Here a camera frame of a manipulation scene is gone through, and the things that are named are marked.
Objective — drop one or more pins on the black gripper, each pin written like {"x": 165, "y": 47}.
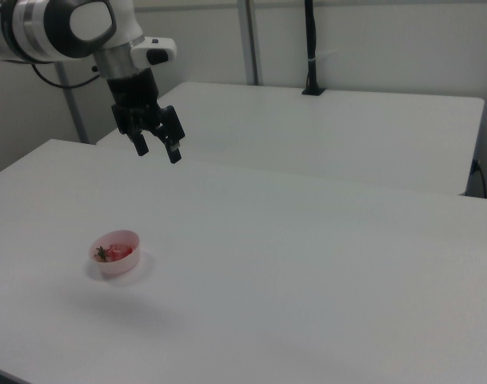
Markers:
{"x": 133, "y": 96}

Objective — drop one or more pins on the red strawberry with green leaves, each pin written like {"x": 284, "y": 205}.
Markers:
{"x": 117, "y": 253}

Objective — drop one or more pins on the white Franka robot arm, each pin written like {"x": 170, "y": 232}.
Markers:
{"x": 87, "y": 20}

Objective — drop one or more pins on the pink plastic bowl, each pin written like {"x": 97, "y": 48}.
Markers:
{"x": 123, "y": 265}

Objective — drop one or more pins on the white side table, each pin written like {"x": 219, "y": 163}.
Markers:
{"x": 327, "y": 132}

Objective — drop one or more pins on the grey metal partition post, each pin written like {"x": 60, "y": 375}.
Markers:
{"x": 251, "y": 40}
{"x": 76, "y": 116}

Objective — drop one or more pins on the black camera pole with base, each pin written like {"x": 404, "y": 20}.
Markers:
{"x": 310, "y": 40}

